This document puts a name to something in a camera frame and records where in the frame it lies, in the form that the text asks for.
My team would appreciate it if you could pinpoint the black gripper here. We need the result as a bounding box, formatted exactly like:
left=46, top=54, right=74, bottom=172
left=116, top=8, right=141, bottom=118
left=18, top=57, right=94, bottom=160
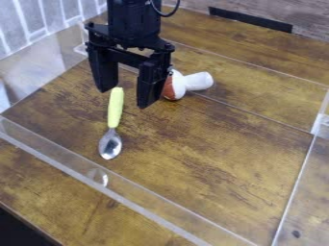
left=84, top=0, right=177, bottom=109

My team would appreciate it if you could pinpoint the red white toy mushroom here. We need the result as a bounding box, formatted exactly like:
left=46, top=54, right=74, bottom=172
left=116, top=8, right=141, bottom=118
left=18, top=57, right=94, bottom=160
left=162, top=70, right=214, bottom=101

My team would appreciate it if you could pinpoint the black strip on table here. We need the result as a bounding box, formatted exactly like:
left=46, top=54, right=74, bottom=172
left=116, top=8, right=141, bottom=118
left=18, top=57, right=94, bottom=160
left=209, top=7, right=293, bottom=33

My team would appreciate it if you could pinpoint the clear acrylic front barrier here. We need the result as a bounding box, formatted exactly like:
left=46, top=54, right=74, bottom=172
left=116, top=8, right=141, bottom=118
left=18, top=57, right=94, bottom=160
left=0, top=116, right=257, bottom=246

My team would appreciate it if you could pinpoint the clear acrylic barrier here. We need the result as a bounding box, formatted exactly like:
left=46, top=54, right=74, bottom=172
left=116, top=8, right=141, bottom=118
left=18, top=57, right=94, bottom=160
left=272, top=90, right=329, bottom=246
left=0, top=116, right=257, bottom=246

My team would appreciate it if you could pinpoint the clear acrylic right barrier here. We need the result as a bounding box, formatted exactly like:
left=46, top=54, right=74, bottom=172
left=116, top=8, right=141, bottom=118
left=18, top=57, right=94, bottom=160
left=272, top=90, right=329, bottom=246

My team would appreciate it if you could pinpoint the clear acrylic triangular bracket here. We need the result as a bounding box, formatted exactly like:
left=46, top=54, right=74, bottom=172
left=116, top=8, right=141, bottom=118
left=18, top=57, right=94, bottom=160
left=74, top=23, right=88, bottom=56

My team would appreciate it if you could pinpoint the black cable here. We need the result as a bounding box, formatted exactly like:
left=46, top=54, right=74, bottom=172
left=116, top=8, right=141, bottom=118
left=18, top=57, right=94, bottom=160
left=149, top=0, right=181, bottom=18

